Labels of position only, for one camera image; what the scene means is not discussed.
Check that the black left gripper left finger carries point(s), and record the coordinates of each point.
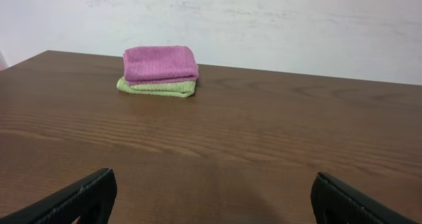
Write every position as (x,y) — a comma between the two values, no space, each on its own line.
(89,200)

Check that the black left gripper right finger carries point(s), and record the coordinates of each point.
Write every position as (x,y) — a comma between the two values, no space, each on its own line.
(335,202)

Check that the folded green cloth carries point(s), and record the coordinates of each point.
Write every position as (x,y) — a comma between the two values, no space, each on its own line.
(174,89)

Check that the folded pink cloth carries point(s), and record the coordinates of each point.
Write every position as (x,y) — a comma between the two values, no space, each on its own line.
(159,64)

